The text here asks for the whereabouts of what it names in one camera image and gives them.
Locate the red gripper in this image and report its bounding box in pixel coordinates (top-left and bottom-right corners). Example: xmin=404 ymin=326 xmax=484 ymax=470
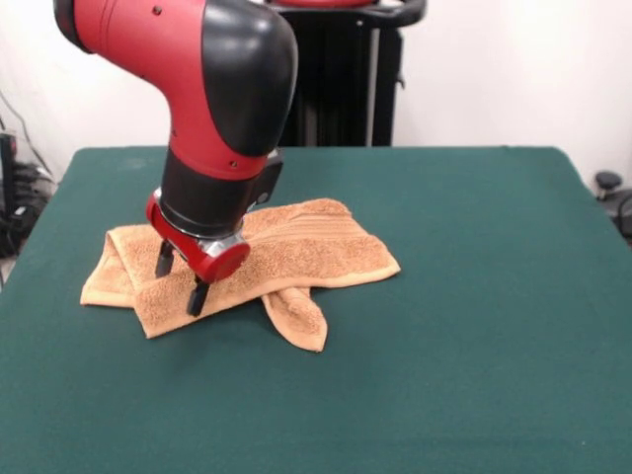
xmin=144 ymin=187 xmax=252 ymax=316

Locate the orange terry towel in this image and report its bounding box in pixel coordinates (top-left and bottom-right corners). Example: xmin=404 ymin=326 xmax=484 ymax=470
xmin=79 ymin=197 xmax=402 ymax=354

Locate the black electrical box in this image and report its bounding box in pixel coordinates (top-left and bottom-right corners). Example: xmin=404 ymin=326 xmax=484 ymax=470
xmin=0 ymin=131 xmax=20 ymax=218

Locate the dark green table cloth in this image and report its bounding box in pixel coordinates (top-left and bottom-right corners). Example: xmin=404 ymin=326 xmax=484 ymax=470
xmin=0 ymin=145 xmax=632 ymax=474

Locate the black office chair base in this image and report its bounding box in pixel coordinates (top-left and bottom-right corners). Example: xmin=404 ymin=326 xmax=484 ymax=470
xmin=593 ymin=170 xmax=632 ymax=233

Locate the black cable bundle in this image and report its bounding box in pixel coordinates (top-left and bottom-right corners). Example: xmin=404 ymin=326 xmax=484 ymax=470
xmin=0 ymin=88 xmax=58 ymax=259

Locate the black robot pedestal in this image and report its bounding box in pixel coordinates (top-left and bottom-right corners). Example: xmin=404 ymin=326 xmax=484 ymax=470
xmin=266 ymin=0 xmax=427 ymax=148

